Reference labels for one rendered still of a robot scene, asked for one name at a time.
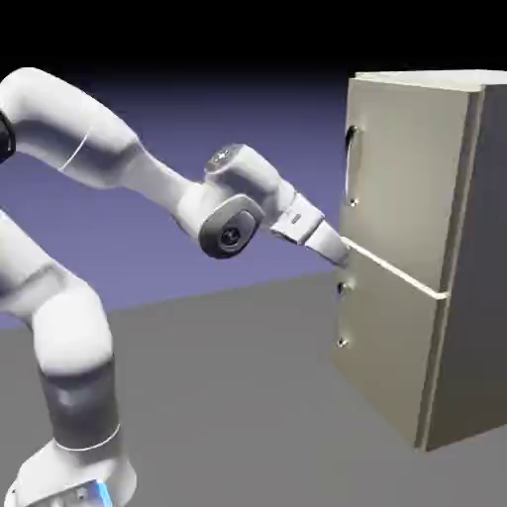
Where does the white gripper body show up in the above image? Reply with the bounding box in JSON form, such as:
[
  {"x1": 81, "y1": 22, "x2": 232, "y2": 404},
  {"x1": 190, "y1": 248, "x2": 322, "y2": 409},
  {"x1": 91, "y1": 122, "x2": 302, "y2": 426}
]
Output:
[{"x1": 303, "y1": 220, "x2": 352, "y2": 267}]

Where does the tall beige cabinet door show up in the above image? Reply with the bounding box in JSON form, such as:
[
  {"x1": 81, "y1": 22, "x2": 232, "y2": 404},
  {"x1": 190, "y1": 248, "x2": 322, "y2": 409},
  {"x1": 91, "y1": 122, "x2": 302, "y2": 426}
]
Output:
[{"x1": 339, "y1": 77, "x2": 486, "y2": 295}]

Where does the short beige cabinet door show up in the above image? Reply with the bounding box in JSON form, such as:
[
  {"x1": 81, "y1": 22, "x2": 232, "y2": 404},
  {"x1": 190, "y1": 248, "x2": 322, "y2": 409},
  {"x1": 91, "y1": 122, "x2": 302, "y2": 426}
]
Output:
[{"x1": 331, "y1": 252, "x2": 451, "y2": 450}]

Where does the beige cabinet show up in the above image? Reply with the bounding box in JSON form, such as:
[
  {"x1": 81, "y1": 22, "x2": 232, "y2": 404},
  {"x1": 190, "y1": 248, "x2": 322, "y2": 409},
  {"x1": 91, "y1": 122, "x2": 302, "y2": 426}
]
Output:
[{"x1": 331, "y1": 69, "x2": 507, "y2": 453}]

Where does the short curved metal handle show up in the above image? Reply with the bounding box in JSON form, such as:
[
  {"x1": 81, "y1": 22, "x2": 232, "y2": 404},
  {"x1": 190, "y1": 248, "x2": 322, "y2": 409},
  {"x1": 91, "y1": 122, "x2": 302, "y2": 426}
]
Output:
[{"x1": 335, "y1": 279, "x2": 353, "y2": 350}]

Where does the long curved metal handle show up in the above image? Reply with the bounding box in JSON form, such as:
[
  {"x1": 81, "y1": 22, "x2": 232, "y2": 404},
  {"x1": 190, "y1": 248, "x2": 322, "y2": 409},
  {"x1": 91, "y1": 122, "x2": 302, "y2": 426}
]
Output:
[{"x1": 343, "y1": 125, "x2": 362, "y2": 208}]

